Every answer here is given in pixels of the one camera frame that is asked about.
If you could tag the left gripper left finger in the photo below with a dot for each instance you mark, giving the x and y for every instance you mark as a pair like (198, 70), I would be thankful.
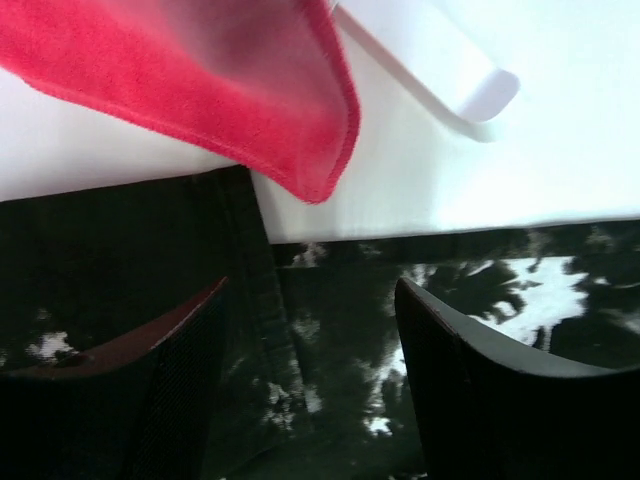
(136, 407)

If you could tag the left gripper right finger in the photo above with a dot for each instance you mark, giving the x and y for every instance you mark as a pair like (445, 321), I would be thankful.
(490, 407)

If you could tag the black white tie-dye trousers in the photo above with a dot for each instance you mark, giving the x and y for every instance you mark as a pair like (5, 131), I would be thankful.
(313, 382)

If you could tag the red cloth towel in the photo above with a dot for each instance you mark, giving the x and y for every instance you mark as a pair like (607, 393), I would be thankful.
(264, 83)

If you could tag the silver white clothes rack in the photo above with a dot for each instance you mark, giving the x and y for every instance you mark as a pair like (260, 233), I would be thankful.
(436, 62)

